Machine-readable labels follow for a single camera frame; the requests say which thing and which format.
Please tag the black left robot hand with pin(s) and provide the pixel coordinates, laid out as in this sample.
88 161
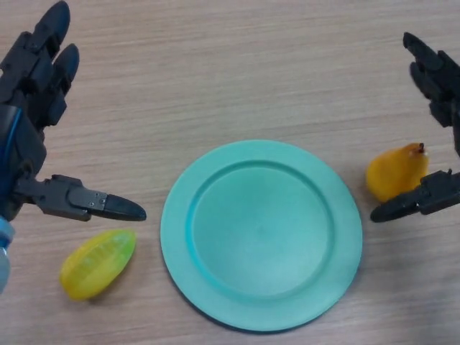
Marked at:
25 108

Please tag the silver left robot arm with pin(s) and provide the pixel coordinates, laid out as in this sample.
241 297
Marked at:
3 269

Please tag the yellow green starfruit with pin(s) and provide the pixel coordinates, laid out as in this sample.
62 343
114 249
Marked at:
95 266

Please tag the green round plate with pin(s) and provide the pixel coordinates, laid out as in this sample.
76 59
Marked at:
258 233

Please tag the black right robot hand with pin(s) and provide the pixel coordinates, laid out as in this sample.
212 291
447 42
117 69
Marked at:
442 90

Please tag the yellow orange pear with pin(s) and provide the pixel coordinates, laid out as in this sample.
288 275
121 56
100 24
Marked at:
391 172

